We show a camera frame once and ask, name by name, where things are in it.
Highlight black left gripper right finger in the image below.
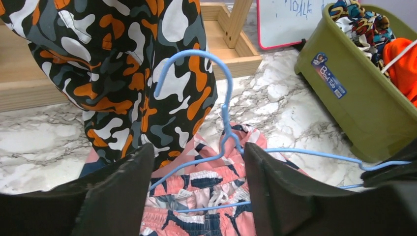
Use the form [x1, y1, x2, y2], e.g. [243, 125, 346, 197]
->
[243, 143, 417, 236]

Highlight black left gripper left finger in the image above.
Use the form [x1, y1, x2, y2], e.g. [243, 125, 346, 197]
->
[0, 144, 154, 236]

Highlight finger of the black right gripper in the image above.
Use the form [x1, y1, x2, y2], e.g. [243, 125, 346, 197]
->
[360, 138, 417, 187]

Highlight pink patterned garment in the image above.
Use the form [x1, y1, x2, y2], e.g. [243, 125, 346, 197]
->
[79, 123, 310, 236]

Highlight colourful patterned shorts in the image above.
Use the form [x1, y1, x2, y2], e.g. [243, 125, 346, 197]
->
[328, 0, 396, 70]

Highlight olive green plastic basket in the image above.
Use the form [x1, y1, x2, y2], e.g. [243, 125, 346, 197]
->
[294, 3, 417, 162]

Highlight camouflage orange black garment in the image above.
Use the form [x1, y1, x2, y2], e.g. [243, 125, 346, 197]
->
[0, 0, 217, 169]

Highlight pink framed whiteboard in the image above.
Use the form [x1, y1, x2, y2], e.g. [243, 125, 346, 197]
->
[256, 0, 335, 50]

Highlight wooden clothes rack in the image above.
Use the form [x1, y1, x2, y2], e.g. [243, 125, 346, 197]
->
[0, 0, 262, 112]

